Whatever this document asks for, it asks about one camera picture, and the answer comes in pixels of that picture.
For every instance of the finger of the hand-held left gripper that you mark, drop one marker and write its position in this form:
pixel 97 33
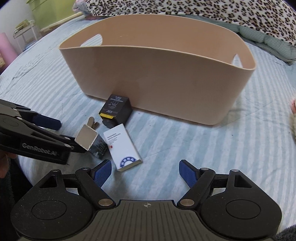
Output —
pixel 46 122
pixel 62 141

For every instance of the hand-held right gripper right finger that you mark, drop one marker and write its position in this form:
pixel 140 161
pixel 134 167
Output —
pixel 187 173

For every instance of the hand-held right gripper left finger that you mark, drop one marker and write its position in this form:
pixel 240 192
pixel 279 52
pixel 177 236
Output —
pixel 103 173

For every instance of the dark printed box flap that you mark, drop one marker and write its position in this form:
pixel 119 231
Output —
pixel 97 146

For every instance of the beige plastic storage basket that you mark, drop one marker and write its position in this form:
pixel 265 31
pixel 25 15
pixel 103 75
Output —
pixel 161 78

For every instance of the white box blue round seal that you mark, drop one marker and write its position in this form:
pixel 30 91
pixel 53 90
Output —
pixel 122 148

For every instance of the small wooden stick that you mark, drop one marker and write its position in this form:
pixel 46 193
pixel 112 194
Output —
pixel 92 122

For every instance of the striped light blue bed sheet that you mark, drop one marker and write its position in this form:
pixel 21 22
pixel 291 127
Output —
pixel 46 85

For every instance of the small black box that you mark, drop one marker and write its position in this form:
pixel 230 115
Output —
pixel 116 107

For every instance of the small white side table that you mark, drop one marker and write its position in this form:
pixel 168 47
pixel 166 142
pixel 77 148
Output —
pixel 24 32

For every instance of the green cabinet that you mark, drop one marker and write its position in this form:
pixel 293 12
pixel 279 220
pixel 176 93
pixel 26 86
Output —
pixel 48 11

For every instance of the grey fleece clothing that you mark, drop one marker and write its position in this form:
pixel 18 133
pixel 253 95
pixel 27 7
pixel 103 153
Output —
pixel 286 235

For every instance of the pale fuzzy object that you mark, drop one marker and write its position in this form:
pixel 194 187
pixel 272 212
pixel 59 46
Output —
pixel 293 118

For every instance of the green quilt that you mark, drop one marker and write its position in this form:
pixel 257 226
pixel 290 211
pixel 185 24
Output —
pixel 266 39

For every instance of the leopard print blanket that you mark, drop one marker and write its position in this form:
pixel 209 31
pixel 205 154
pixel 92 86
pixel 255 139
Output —
pixel 208 14

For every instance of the wooden bed rail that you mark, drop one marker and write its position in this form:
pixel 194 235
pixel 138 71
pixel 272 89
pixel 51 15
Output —
pixel 60 22

